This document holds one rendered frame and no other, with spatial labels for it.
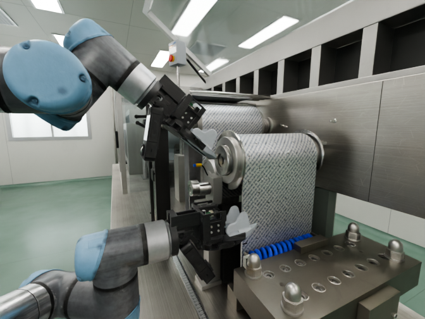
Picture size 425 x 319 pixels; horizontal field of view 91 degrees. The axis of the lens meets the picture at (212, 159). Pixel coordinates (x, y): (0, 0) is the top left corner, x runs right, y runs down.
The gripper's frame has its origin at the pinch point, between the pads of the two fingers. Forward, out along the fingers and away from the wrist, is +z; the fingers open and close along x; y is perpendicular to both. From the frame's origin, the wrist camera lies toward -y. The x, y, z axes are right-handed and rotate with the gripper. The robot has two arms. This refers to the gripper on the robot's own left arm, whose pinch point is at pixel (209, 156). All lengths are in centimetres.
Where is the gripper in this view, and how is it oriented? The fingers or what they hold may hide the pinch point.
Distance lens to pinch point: 51.8
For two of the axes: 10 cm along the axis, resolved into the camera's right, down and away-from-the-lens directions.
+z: 7.0, 5.8, 4.2
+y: 5.8, -8.1, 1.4
